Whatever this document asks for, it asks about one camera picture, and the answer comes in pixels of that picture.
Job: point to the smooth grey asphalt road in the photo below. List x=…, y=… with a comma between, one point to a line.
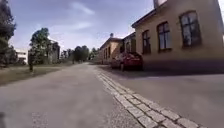
x=186, y=96

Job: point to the red car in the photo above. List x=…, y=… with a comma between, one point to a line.
x=130, y=61

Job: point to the yellow gabled building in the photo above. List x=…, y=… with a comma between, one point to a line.
x=113, y=46

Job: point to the grey building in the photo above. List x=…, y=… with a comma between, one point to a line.
x=55, y=55

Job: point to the white building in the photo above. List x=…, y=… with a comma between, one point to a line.
x=21, y=55

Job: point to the grass verge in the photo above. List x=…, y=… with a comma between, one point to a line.
x=20, y=74

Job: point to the dark tall tree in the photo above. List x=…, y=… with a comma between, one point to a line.
x=5, y=26

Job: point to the large leafy tree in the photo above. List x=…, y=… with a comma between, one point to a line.
x=40, y=43

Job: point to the small tree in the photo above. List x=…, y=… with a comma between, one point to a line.
x=31, y=65

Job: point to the pale gravelly asphalt path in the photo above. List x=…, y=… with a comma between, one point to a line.
x=60, y=100

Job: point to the cobblestone strip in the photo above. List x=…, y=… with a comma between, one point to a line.
x=140, y=110

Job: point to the row of trees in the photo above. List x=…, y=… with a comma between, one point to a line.
x=81, y=53

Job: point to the yellow building with arched windows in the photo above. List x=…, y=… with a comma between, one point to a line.
x=203, y=53

